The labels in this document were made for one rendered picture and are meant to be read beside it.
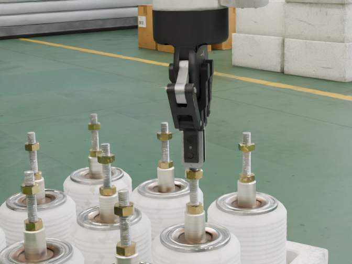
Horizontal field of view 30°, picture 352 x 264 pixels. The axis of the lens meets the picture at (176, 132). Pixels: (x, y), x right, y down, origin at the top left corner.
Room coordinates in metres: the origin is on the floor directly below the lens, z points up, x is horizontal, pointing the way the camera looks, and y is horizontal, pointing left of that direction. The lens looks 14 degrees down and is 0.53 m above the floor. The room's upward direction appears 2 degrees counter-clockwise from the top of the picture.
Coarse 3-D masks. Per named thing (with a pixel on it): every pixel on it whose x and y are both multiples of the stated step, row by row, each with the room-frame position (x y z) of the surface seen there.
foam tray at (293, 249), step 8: (288, 248) 0.77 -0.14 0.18; (296, 248) 0.77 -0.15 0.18; (304, 248) 0.77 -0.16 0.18; (312, 248) 0.77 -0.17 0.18; (320, 248) 0.77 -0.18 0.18; (288, 256) 0.77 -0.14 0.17; (296, 256) 0.76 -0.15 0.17; (304, 256) 0.75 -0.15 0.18; (312, 256) 0.75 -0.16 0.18; (320, 256) 0.75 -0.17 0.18
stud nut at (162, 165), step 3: (159, 162) 0.81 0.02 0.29; (162, 162) 0.80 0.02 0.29; (165, 162) 0.80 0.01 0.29; (168, 162) 0.80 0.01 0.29; (171, 162) 0.81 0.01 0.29; (159, 165) 0.81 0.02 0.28; (162, 165) 0.80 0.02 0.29; (165, 165) 0.80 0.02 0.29; (168, 165) 0.80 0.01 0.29; (171, 165) 0.81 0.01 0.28; (162, 168) 0.80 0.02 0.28; (165, 168) 0.80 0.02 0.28; (168, 168) 0.80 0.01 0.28
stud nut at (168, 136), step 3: (159, 132) 0.81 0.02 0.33; (168, 132) 0.81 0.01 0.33; (159, 135) 0.81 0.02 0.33; (162, 135) 0.80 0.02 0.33; (165, 135) 0.80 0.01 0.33; (168, 135) 0.80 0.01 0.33; (171, 135) 0.81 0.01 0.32; (159, 138) 0.81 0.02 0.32; (162, 138) 0.80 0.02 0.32; (165, 138) 0.80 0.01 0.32; (168, 138) 0.80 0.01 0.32; (171, 138) 0.81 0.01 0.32
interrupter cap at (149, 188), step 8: (144, 184) 0.83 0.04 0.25; (152, 184) 0.83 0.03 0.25; (176, 184) 0.83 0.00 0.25; (184, 184) 0.82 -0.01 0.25; (144, 192) 0.79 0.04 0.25; (152, 192) 0.79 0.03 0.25; (160, 192) 0.79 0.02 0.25; (168, 192) 0.80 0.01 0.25; (176, 192) 0.79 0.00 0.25; (184, 192) 0.78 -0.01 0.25
